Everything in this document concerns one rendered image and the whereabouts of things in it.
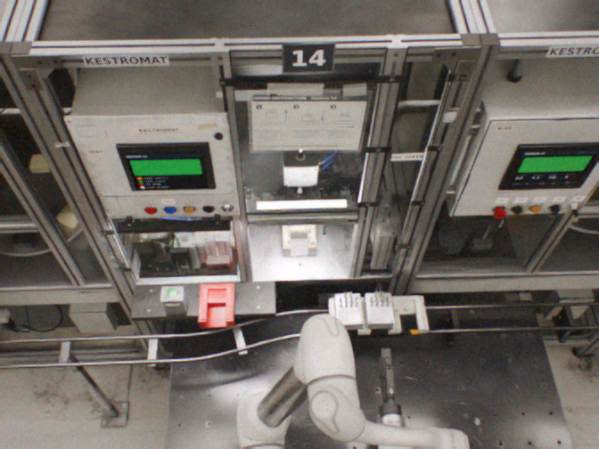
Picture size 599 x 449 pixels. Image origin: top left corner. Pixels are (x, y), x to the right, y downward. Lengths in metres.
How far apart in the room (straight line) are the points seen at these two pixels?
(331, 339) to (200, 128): 0.66
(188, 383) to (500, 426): 1.19
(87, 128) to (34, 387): 1.94
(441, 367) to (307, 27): 1.49
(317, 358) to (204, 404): 0.90
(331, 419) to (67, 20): 1.17
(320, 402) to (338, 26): 0.92
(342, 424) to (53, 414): 2.00
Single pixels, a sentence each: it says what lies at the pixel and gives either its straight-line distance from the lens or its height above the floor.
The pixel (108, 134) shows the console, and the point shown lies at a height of 1.77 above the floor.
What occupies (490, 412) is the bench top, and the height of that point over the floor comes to 0.68.
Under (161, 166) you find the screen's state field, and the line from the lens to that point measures 1.74.
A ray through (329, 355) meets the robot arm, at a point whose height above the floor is 1.49.
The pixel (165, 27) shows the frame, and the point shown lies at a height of 2.01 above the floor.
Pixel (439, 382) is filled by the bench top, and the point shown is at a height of 0.68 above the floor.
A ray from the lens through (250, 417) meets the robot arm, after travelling 2.10.
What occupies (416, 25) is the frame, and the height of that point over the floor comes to 2.01.
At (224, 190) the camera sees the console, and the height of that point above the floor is 1.51.
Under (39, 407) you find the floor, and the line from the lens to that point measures 3.35.
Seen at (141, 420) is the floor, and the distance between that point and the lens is 3.18.
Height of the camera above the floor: 2.98
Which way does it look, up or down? 57 degrees down
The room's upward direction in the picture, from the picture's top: 1 degrees clockwise
